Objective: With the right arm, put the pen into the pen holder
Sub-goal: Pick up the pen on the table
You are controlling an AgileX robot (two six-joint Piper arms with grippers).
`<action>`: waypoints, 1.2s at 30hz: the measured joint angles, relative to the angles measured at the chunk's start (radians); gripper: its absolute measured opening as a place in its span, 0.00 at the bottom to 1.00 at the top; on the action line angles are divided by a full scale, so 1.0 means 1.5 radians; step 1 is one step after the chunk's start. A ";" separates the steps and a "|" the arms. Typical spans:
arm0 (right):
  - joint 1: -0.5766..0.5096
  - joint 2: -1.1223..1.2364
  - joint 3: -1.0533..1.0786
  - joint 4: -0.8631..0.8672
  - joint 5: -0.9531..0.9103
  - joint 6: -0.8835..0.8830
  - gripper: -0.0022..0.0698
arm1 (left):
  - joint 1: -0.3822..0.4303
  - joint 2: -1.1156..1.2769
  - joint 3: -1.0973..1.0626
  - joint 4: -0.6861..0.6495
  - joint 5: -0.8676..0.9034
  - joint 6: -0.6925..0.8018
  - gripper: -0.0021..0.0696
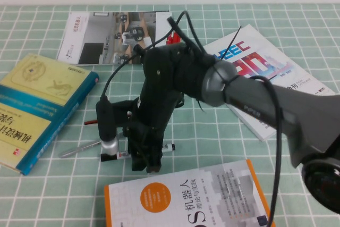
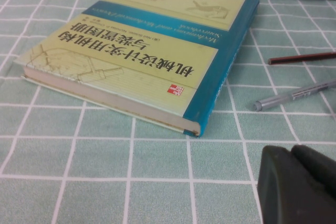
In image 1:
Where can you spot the brochure with robot photo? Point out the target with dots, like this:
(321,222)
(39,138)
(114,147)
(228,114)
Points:
(93,38)

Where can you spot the white HEEC catalogue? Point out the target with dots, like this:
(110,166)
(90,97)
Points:
(287,59)

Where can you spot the slim black white marker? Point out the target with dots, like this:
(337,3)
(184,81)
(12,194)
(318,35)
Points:
(122,155)

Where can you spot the green white checked tablecloth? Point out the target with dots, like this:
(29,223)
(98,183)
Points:
(212,144)

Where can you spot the red pen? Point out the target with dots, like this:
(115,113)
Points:
(176,37)
(170,41)

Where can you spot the dark red pencil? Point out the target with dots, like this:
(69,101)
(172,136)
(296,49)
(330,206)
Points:
(89,122)

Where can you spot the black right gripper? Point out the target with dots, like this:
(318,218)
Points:
(156,83)

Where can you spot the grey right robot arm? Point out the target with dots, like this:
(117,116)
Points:
(265,104)

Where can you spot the orange white robotics book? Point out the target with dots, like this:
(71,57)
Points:
(172,197)

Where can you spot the yellow teal hardcover book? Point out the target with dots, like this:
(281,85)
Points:
(40,91)

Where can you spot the silver pen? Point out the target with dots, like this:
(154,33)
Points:
(79,149)

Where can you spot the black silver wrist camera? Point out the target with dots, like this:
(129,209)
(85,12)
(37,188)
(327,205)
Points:
(105,120)

